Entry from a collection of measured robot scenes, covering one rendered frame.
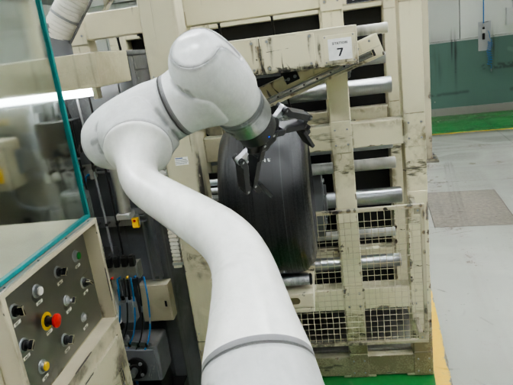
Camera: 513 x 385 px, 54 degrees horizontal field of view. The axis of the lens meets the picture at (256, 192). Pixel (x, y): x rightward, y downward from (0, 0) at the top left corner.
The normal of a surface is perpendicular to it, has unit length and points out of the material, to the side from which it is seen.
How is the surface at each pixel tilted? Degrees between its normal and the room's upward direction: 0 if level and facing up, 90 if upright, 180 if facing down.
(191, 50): 59
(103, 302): 90
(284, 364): 31
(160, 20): 90
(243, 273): 19
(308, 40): 90
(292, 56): 90
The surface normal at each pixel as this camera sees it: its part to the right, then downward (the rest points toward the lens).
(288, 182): 0.12, -0.14
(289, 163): 0.11, -0.35
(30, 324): 0.99, -0.09
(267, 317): 0.22, -0.84
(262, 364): -0.06, -0.81
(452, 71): -0.22, 0.29
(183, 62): -0.34, -0.17
